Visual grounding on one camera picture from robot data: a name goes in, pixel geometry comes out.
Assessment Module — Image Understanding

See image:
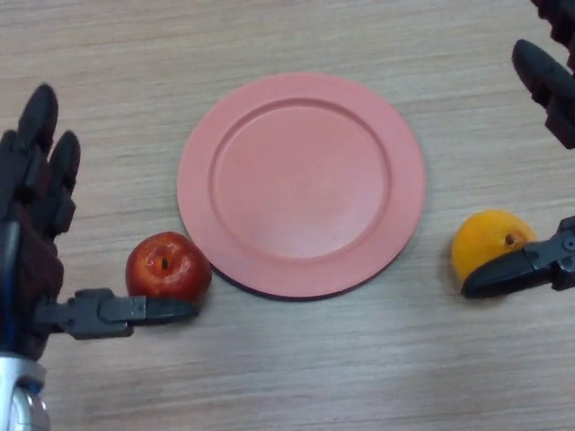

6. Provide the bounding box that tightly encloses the red apple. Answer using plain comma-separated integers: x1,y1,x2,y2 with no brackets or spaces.
125,231,213,302

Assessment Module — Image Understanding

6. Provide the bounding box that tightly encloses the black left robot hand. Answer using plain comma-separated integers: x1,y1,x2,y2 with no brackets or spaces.
0,84,200,361

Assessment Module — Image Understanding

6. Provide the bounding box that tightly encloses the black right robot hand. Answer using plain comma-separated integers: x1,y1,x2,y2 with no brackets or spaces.
461,0,575,300

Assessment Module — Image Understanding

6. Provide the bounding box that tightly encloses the pink round plate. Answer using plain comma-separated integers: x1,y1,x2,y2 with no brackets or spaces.
176,74,427,301

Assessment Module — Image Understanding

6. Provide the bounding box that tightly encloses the orange round fruit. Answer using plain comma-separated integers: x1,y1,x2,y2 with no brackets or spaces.
451,209,539,293

